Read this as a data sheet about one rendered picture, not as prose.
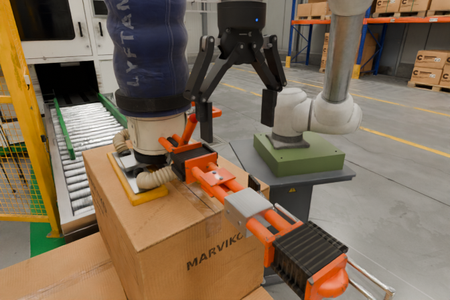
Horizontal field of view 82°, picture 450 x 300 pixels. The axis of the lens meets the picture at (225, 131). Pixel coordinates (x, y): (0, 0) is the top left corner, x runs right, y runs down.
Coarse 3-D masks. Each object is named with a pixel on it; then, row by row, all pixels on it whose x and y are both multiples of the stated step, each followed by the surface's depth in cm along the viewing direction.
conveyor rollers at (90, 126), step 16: (64, 112) 276; (80, 112) 276; (96, 112) 277; (80, 128) 232; (96, 128) 231; (112, 128) 231; (64, 144) 203; (80, 144) 201; (96, 144) 200; (64, 160) 175; (80, 160) 179; (80, 176) 157; (80, 192) 142; (80, 208) 134
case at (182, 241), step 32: (96, 160) 92; (224, 160) 92; (96, 192) 89; (192, 192) 74; (128, 224) 62; (160, 224) 62; (192, 224) 62; (224, 224) 69; (128, 256) 66; (160, 256) 59; (192, 256) 65; (224, 256) 74; (256, 256) 84; (128, 288) 80; (160, 288) 62; (192, 288) 69; (224, 288) 78
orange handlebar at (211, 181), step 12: (216, 108) 102; (168, 144) 71; (192, 168) 60; (216, 168) 59; (204, 180) 54; (216, 180) 54; (228, 180) 54; (216, 192) 51; (276, 216) 44; (252, 228) 42; (264, 228) 41; (276, 228) 44; (264, 240) 40; (336, 276) 34; (324, 288) 32; (336, 288) 32
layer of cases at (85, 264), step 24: (96, 240) 110; (24, 264) 99; (48, 264) 99; (72, 264) 99; (96, 264) 99; (0, 288) 90; (24, 288) 90; (48, 288) 90; (72, 288) 90; (96, 288) 90; (120, 288) 90
